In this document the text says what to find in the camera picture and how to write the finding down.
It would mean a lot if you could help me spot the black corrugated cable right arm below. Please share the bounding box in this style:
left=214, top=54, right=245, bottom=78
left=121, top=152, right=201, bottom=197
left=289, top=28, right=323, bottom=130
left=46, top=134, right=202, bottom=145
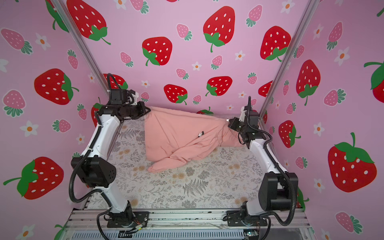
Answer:
left=239, top=95, right=298, bottom=240

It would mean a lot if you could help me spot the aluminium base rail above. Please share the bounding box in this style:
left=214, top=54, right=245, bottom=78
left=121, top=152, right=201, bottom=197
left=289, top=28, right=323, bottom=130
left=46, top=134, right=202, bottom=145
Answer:
left=59, top=208, right=316, bottom=240

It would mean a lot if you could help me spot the pink Snoopy hooded jacket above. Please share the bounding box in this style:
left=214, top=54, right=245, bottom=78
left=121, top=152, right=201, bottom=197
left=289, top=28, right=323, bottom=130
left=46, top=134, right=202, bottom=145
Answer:
left=145, top=107, right=241, bottom=173

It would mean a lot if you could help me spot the aluminium frame corner post right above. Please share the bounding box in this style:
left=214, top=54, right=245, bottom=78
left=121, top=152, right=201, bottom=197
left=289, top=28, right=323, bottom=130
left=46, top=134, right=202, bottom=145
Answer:
left=259, top=0, right=320, bottom=118

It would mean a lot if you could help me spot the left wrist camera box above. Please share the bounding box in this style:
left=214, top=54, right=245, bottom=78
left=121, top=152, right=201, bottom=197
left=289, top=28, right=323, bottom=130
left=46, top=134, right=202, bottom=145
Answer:
left=127, top=90, right=140, bottom=105

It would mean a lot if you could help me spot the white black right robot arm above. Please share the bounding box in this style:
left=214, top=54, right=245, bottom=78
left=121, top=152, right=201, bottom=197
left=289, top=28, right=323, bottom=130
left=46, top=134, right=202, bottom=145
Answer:
left=223, top=114, right=299, bottom=226

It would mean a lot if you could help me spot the aluminium frame corner post left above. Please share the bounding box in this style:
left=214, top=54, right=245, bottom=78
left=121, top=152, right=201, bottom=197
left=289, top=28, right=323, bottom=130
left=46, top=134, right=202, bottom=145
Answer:
left=52, top=0, right=110, bottom=100

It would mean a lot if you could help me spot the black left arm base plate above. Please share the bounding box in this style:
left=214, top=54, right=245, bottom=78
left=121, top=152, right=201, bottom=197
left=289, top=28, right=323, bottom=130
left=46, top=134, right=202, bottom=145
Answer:
left=107, top=212, right=150, bottom=229

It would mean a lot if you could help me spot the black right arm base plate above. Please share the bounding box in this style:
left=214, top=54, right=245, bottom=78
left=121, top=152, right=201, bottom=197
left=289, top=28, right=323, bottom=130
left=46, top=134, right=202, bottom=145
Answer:
left=223, top=210, right=268, bottom=227

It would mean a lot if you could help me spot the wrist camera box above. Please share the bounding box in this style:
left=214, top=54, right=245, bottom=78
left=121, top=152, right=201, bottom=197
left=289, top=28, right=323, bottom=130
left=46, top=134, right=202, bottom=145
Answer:
left=127, top=90, right=140, bottom=105
left=239, top=107, right=249, bottom=124

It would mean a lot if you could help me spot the aluminium frame corner post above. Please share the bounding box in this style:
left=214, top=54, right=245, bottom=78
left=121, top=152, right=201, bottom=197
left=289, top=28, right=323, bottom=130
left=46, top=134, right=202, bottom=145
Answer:
left=259, top=0, right=320, bottom=118
left=52, top=0, right=110, bottom=100

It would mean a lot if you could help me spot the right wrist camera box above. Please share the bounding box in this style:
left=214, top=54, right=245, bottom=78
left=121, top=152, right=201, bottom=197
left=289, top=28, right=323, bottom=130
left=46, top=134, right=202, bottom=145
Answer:
left=239, top=107, right=249, bottom=124

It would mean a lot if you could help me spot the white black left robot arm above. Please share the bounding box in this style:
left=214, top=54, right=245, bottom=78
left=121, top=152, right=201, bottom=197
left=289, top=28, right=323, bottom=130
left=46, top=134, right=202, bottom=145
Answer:
left=69, top=101, right=150, bottom=226

